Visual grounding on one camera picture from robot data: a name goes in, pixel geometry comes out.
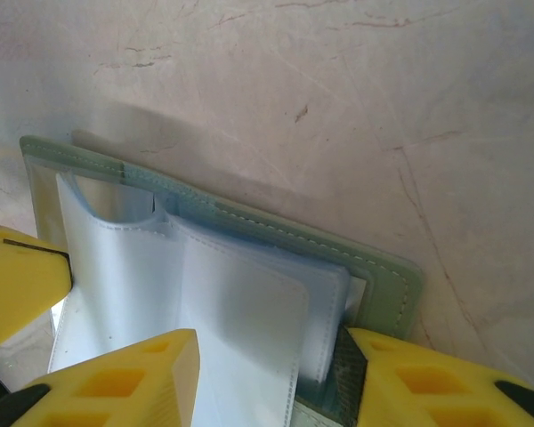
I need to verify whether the green card holder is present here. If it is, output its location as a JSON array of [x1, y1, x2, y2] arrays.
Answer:
[[19, 128, 426, 427]]

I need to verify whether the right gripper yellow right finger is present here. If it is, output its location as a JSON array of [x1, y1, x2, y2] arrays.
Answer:
[[336, 327, 534, 427]]

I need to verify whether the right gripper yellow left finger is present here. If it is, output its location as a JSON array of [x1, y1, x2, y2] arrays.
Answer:
[[0, 328, 201, 427]]

